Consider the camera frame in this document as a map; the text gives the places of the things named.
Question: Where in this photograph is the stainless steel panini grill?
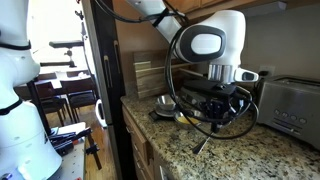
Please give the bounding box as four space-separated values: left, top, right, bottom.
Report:
179 87 248 114

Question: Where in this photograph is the black clamp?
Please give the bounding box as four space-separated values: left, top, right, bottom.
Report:
84 128 103 171

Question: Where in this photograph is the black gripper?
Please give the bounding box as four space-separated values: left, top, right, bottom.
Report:
200 95 233 134

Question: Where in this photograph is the white wall outlet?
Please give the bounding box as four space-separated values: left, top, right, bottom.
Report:
259 64 276 78

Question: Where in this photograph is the dark dining table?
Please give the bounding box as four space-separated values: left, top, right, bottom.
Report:
14 71 98 98

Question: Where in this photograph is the dark dining chair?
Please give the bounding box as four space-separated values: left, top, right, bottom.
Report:
64 89 98 124
34 81 68 128

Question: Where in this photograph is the white perforated robot table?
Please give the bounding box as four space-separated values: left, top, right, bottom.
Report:
49 121 88 180

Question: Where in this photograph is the wooden drawer cabinet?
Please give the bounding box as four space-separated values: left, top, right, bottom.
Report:
120 103 158 180

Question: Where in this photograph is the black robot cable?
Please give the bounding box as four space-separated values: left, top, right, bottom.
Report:
93 0 260 140

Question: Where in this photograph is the black power plug cable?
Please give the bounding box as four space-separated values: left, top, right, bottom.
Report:
258 70 270 88

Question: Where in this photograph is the white ring shaped object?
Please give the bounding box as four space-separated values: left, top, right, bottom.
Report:
94 99 108 128

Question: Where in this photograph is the stainless steel toaster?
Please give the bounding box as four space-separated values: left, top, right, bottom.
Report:
255 74 320 151

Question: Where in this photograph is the deep steel mixing bowl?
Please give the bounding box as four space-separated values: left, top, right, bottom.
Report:
155 94 178 112

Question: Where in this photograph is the black kitchen scale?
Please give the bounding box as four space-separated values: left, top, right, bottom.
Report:
148 105 179 122

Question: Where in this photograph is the dark wooden cutting board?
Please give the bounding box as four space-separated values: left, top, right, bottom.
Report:
132 60 201 99

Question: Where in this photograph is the orange handled tool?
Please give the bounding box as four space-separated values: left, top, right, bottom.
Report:
54 137 85 157

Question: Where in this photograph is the wooden upper cabinet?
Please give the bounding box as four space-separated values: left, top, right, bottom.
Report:
163 0 320 21

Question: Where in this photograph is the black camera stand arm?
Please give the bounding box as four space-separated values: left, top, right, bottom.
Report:
26 39 85 136

